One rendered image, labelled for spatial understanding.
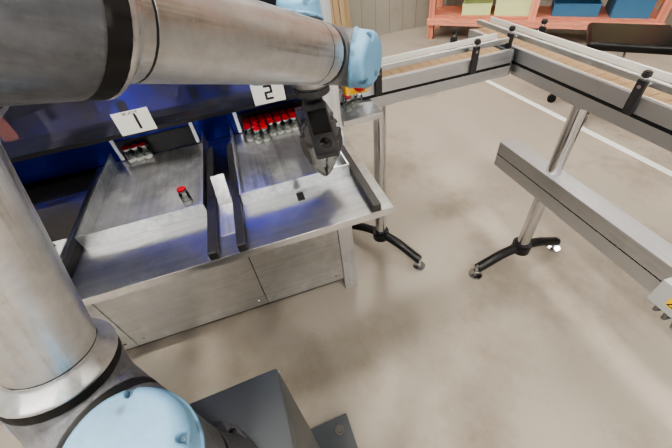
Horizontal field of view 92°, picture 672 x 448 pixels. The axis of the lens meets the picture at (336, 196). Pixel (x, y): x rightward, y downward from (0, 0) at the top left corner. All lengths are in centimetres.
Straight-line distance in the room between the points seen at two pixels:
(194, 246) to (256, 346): 91
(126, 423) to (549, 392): 138
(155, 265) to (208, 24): 55
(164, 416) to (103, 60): 33
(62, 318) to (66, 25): 29
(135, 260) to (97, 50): 60
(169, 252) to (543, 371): 136
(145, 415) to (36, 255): 18
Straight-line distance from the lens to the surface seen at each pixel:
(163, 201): 89
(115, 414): 44
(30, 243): 39
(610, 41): 295
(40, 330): 42
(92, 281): 80
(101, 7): 22
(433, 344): 152
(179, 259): 73
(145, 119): 97
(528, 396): 153
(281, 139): 98
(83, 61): 22
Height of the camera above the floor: 137
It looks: 41 degrees down
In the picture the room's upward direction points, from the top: 7 degrees counter-clockwise
